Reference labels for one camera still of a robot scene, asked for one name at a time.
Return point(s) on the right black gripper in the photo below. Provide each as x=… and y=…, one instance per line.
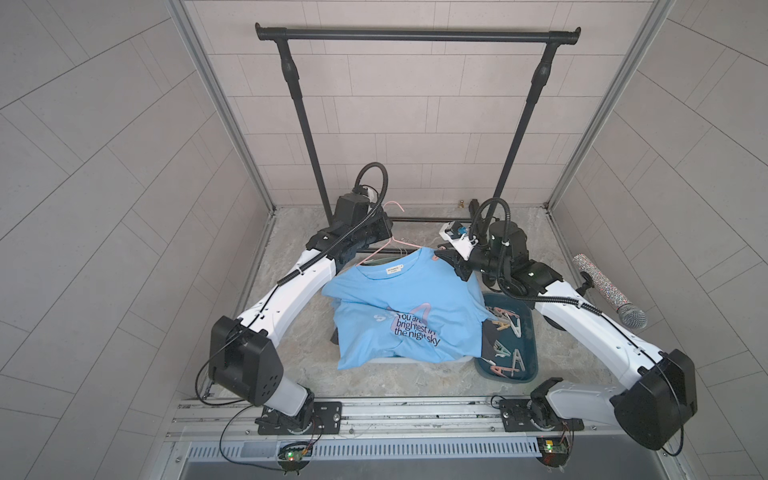
x=459, y=263

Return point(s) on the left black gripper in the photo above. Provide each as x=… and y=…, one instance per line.
x=381, y=230

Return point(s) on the pink wire hanger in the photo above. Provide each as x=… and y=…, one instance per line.
x=390, y=240

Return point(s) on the light blue printed t-shirt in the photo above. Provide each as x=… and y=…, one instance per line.
x=415, y=307

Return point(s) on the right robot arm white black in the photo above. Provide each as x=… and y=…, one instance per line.
x=657, y=393

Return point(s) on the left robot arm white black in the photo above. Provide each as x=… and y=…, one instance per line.
x=243, y=355

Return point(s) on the dark folded garment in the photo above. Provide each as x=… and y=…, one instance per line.
x=493, y=343

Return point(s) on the teal plastic tray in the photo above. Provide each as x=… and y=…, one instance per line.
x=516, y=317

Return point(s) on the glitter microphone on stand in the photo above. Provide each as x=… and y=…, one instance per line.
x=630, y=315

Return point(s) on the right circuit board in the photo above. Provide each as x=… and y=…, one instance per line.
x=554, y=452

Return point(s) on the circuit board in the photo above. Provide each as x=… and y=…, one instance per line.
x=294, y=457
x=554, y=452

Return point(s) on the black clothes rack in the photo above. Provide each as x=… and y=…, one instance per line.
x=281, y=36

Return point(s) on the left circuit board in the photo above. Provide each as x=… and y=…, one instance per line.
x=294, y=457

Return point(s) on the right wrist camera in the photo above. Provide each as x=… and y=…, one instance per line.
x=459, y=238

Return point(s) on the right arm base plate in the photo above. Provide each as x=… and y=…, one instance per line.
x=516, y=414

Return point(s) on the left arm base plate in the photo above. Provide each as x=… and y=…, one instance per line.
x=319, y=417

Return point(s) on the aluminium mounting rail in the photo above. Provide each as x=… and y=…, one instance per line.
x=362, y=418

